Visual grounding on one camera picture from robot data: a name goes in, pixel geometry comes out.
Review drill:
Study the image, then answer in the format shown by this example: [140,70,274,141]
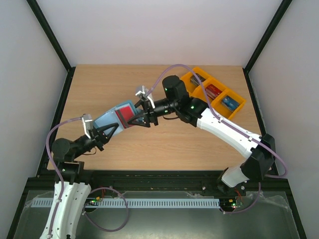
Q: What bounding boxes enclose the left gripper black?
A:
[73,121,119,159]

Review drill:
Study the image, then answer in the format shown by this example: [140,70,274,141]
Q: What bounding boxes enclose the blue leather card holder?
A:
[93,100,141,136]

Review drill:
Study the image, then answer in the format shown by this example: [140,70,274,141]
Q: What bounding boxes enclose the red credit card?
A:
[115,104,135,129]

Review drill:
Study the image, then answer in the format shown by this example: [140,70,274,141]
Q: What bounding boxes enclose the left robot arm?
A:
[40,122,119,239]

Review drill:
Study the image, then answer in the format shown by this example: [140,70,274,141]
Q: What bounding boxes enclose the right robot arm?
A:
[128,75,275,195]

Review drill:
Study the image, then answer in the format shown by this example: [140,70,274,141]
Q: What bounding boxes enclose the black card stack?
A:
[190,73,206,86]

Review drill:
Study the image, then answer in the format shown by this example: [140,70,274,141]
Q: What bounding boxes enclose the red card stack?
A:
[205,84,222,99]

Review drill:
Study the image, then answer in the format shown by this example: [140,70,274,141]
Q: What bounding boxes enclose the blue card stack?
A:
[221,96,240,112]

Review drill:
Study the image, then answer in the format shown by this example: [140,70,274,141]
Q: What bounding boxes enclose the yellow three-compartment bin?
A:
[180,67,246,120]

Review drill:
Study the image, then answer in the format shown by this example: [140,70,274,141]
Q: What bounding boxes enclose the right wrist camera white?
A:
[135,85,155,109]

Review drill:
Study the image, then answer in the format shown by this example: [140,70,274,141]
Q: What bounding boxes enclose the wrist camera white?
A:
[81,114,93,139]
[135,85,155,109]

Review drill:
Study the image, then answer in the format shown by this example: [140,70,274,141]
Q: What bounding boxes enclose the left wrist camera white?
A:
[81,114,93,139]

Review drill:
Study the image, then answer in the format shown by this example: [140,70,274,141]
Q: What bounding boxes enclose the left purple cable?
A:
[46,117,84,239]

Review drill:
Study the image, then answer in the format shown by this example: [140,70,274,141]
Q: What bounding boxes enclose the light blue cable duct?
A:
[30,196,221,209]

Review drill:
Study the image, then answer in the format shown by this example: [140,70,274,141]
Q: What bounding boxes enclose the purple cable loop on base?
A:
[82,186,130,232]

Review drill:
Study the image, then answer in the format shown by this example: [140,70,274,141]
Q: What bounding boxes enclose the black aluminium frame rail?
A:
[22,170,292,200]

